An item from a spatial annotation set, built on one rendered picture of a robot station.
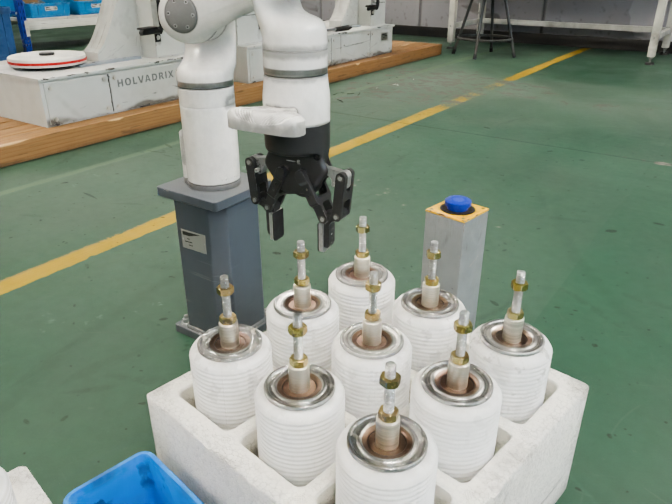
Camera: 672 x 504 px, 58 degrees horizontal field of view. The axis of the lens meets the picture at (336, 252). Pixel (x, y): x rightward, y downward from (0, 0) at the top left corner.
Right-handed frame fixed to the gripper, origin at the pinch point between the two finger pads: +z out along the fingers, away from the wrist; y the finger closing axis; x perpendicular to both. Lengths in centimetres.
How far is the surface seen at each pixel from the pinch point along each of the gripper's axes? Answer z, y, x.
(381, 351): 9.9, -13.6, 4.8
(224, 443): 17.3, -1.6, 19.1
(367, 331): 8.3, -11.4, 4.0
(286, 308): 9.9, 1.1, 2.1
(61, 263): 35, 84, -24
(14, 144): 29, 165, -71
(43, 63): 6, 182, -102
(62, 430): 35, 35, 15
